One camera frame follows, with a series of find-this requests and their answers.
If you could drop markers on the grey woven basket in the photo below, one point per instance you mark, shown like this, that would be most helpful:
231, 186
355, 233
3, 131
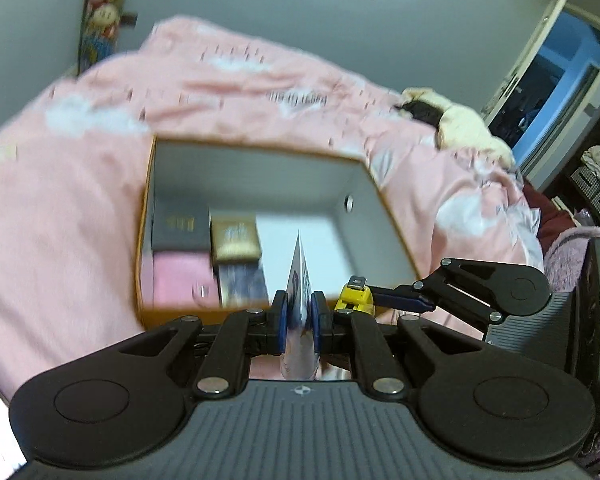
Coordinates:
592, 192

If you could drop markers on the pink printed blanket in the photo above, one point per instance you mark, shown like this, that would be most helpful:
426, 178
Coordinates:
70, 200

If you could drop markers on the dark red cloth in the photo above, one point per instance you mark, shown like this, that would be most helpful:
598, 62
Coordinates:
547, 215

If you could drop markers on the white printed booklet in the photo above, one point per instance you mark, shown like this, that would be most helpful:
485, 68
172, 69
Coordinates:
300, 270

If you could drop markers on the cream clothes pile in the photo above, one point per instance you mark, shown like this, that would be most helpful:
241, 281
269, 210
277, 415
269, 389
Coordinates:
467, 130

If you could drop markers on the white door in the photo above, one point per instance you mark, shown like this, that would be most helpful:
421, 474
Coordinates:
527, 55

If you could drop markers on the purple fluffy cloth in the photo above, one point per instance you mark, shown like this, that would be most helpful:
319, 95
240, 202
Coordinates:
572, 255

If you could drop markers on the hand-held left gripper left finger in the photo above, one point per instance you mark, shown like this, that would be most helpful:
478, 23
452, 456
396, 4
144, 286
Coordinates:
280, 322

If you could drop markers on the pink card wallet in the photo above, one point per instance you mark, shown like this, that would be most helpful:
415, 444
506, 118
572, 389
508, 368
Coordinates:
180, 280

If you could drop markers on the dark grey box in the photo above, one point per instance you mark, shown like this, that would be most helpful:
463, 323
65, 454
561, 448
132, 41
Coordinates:
180, 225

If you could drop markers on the gold box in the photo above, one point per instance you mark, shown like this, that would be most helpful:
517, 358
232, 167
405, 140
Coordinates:
235, 237

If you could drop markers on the hanging column of plush toys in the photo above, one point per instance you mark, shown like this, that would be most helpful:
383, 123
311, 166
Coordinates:
105, 5

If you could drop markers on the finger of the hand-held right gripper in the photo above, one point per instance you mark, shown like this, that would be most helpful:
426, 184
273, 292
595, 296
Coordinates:
460, 272
405, 296

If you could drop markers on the dark wall socket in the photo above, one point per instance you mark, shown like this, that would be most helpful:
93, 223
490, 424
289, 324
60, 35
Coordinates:
129, 18

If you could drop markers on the orange cardboard box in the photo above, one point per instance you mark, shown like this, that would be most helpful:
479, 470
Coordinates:
260, 180

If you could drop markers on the dark printed box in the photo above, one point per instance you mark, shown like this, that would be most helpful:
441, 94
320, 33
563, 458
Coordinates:
242, 285

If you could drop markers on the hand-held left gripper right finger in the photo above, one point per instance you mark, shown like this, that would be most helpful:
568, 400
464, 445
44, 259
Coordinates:
316, 322

